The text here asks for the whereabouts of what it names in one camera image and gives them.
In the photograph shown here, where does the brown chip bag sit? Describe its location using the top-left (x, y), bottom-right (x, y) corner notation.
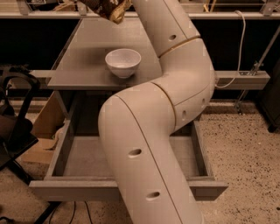
top-left (79, 0), bottom-right (132, 25)

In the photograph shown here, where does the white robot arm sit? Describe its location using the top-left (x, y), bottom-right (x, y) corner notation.
top-left (98, 0), bottom-right (215, 224)

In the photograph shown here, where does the grey counter cabinet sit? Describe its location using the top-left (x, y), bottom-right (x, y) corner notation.
top-left (46, 16), bottom-right (219, 121)

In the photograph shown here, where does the grey open drawer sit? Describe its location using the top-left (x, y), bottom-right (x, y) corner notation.
top-left (28, 90), bottom-right (229, 203)

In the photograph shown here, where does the white bowl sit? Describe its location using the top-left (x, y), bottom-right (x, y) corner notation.
top-left (105, 48), bottom-right (142, 79)

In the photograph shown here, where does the cardboard box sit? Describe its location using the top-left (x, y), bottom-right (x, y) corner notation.
top-left (20, 90), bottom-right (67, 165)

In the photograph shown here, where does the black chair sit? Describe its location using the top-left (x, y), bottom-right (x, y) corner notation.
top-left (0, 64), bottom-right (62, 224)

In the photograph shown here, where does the metal diagonal brace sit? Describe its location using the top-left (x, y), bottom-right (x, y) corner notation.
top-left (234, 25), bottom-right (280, 114)

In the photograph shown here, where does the black floor cable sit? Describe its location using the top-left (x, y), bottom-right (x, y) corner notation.
top-left (48, 200), bottom-right (94, 224)

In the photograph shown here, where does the white cable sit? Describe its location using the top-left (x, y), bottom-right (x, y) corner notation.
top-left (214, 10), bottom-right (247, 89)

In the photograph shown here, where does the metal rail frame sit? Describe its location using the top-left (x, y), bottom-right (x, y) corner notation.
top-left (0, 0), bottom-right (280, 19)

